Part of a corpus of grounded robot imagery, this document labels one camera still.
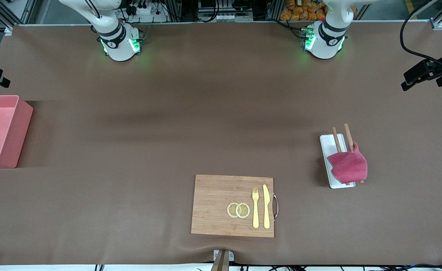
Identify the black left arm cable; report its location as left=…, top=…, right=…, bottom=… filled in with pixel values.
left=399, top=0, right=442, bottom=72

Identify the long white socket strip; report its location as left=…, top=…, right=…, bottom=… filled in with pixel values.
left=199, top=13, right=254, bottom=22

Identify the white power strip with plugs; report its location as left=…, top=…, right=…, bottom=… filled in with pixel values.
left=125, top=0, right=169, bottom=23

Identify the white rectangular tray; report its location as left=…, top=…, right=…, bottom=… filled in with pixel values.
left=319, top=133, right=356, bottom=189

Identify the wooden cutting board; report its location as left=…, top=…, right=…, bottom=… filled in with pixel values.
left=191, top=174, right=280, bottom=238

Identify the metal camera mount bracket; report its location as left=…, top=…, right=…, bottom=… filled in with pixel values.
left=210, top=249, right=235, bottom=271

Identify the yellow plastic knife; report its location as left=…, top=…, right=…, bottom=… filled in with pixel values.
left=262, top=184, right=271, bottom=229

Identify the yellow plastic fork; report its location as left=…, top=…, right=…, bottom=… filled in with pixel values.
left=252, top=187, right=260, bottom=229

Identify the orange packaged goods pile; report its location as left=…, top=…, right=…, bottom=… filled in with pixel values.
left=280, top=0, right=358, bottom=21

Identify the red cloth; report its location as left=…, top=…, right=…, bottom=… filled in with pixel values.
left=327, top=142, right=368, bottom=184

